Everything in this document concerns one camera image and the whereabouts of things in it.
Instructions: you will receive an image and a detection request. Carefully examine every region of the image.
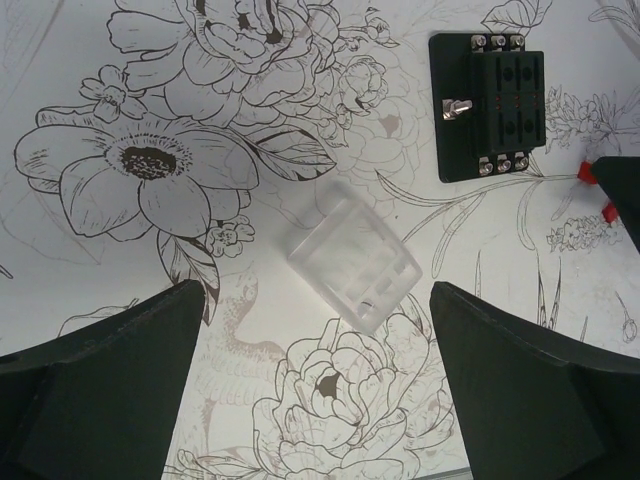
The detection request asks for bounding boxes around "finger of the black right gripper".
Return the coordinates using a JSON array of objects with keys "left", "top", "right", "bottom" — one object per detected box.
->
[{"left": 591, "top": 156, "right": 639, "bottom": 235}]

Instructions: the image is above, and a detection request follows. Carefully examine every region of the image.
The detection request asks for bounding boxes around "black fuse box base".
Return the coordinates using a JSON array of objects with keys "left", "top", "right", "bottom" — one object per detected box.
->
[{"left": 428, "top": 32, "right": 546, "bottom": 183}]

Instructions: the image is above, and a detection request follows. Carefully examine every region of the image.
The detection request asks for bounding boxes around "red blade fuse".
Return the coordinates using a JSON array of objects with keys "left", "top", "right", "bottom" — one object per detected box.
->
[
  {"left": 602, "top": 202, "right": 619, "bottom": 224},
  {"left": 577, "top": 161, "right": 597, "bottom": 185}
]

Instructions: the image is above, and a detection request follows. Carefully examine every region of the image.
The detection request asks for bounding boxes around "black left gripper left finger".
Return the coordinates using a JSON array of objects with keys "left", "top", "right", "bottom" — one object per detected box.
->
[{"left": 1, "top": 280, "right": 206, "bottom": 479}]

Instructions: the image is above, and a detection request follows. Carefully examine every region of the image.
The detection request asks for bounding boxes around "clear plastic fuse box cover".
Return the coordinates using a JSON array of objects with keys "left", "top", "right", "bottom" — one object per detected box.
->
[{"left": 278, "top": 181, "right": 423, "bottom": 335}]

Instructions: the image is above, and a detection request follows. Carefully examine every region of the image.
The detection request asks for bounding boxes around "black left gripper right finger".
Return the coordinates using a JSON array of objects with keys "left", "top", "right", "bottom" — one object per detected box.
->
[{"left": 430, "top": 282, "right": 639, "bottom": 479}]

